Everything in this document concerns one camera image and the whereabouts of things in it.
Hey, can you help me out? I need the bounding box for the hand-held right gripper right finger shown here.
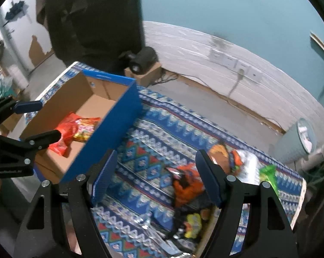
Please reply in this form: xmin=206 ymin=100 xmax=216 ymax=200
xmin=195 ymin=149 xmax=299 ymax=258

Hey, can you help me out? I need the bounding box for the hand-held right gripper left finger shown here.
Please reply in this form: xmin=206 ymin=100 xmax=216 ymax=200
xmin=13 ymin=149 xmax=118 ymax=258

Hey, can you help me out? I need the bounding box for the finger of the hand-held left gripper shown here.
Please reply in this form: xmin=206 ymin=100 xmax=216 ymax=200
xmin=0 ymin=96 xmax=43 ymax=133
xmin=0 ymin=130 xmax=62 ymax=167

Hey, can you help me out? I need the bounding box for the red snack packet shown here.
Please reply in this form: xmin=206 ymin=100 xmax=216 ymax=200
xmin=48 ymin=113 xmax=83 ymax=158

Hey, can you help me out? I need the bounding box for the orange blue white snack packet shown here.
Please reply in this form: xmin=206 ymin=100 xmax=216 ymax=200
xmin=207 ymin=142 xmax=259 ymax=179

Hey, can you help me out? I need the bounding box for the green snack packet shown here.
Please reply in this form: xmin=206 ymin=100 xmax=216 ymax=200
xmin=259 ymin=164 xmax=279 ymax=194

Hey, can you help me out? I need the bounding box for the blue cardboard box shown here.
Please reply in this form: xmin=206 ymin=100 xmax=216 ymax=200
xmin=18 ymin=68 xmax=143 ymax=184

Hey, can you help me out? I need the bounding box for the silver snack packet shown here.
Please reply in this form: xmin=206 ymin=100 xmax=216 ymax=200
xmin=136 ymin=212 xmax=178 ymax=250

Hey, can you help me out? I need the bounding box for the white bucket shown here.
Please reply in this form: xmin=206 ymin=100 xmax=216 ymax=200
xmin=8 ymin=65 xmax=29 ymax=90

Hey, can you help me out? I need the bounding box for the yellow black snack packet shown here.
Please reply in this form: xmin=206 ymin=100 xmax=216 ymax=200
xmin=185 ymin=213 xmax=205 ymax=238

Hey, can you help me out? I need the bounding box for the blue patterned mat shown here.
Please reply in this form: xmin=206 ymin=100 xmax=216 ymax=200
xmin=34 ymin=61 xmax=304 ymax=258

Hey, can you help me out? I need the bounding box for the pale green trash bin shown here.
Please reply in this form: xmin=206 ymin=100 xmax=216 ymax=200
xmin=273 ymin=118 xmax=316 ymax=164

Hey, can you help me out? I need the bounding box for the white pipe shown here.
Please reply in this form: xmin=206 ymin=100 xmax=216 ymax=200
xmin=301 ymin=145 xmax=324 ymax=171

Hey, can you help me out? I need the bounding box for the small brown cardboard box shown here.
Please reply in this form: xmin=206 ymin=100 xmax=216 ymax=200
xmin=124 ymin=62 xmax=162 ymax=88

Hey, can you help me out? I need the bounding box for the black round device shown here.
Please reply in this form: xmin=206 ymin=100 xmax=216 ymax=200
xmin=119 ymin=46 xmax=159 ymax=73

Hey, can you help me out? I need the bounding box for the black wall object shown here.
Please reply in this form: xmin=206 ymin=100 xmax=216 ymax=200
xmin=3 ymin=1 xmax=25 ymax=25

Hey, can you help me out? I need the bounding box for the white plug cable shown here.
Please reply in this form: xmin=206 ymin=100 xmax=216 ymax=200
xmin=228 ymin=69 xmax=244 ymax=97

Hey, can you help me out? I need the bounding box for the green hose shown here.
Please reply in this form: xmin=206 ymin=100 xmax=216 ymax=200
xmin=304 ymin=158 xmax=324 ymax=186

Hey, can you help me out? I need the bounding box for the black cable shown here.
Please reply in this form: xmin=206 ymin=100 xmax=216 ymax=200
xmin=148 ymin=69 xmax=195 ymax=86

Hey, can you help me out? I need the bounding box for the white wall socket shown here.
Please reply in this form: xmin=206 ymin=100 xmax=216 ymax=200
xmin=210 ymin=49 xmax=224 ymax=63
xmin=237 ymin=60 xmax=250 ymax=76
xmin=223 ymin=55 xmax=238 ymax=68
xmin=248 ymin=67 xmax=263 ymax=83

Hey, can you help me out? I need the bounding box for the wooden frame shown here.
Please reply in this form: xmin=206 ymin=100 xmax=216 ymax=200
xmin=309 ymin=31 xmax=324 ymax=60

